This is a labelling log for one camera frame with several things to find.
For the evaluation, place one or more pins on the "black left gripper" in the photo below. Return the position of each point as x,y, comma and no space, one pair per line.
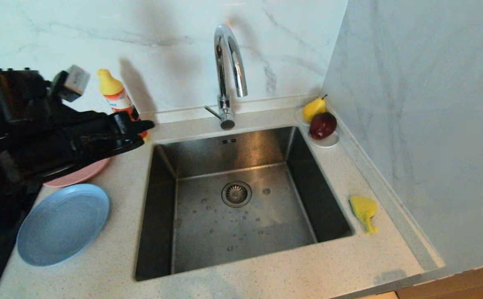
92,137

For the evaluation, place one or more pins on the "orange detergent bottle yellow cap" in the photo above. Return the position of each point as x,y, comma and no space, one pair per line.
110,87

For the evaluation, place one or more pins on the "pink plastic plate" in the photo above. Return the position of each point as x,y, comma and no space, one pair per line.
84,174

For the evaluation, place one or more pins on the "chrome gooseneck faucet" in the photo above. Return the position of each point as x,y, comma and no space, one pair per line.
224,104

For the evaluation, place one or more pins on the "blue plastic plate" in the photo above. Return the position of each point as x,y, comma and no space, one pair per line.
63,224

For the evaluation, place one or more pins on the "yellow fish-shaped sponge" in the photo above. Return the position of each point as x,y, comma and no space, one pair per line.
362,207

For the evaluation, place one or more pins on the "stainless steel sink basin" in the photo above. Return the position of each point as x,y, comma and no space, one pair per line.
208,232

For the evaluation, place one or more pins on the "round metal drain strainer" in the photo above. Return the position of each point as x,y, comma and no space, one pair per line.
236,194

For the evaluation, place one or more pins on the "yellow pear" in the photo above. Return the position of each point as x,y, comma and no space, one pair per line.
313,109

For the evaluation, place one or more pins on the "dark red apple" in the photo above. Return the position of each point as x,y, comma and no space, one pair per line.
322,125

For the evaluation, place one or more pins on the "small white dish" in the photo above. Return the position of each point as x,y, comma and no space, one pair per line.
328,143

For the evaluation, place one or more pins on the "wooden cabinet panel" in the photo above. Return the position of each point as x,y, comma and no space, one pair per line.
465,285

